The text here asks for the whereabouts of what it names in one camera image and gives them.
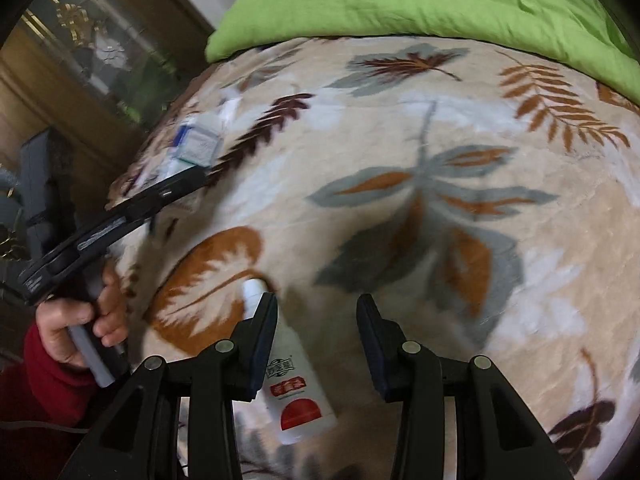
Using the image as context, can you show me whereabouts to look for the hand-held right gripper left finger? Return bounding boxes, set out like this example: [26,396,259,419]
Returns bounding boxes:
[60,291,279,480]

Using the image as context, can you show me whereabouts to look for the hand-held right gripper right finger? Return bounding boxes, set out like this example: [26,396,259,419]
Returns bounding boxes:
[356,293,573,480]

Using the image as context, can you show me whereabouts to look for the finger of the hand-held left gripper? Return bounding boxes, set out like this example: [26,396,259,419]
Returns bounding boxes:
[125,165,209,233]

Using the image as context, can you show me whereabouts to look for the blue and white small box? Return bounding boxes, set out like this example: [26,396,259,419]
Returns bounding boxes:
[135,110,225,193]

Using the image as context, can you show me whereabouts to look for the white bottle with red label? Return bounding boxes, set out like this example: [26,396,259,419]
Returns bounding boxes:
[241,278,337,447]

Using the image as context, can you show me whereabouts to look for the person's left forearm red sleeve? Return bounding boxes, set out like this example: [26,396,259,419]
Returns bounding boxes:
[0,322,98,431]

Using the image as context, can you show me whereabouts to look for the person's left hand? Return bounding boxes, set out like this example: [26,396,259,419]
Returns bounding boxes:
[36,265,130,368]

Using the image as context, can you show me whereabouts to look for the leaf print blanket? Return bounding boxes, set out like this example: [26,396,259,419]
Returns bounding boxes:
[107,35,640,480]

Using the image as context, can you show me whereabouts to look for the wooden cabinet with glass door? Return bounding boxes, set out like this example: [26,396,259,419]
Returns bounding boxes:
[0,0,216,311]

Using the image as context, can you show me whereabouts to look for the green quilt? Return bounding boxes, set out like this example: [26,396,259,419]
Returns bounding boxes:
[206,0,640,96]

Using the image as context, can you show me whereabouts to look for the white cable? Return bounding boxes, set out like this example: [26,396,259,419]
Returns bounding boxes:
[0,421,90,435]

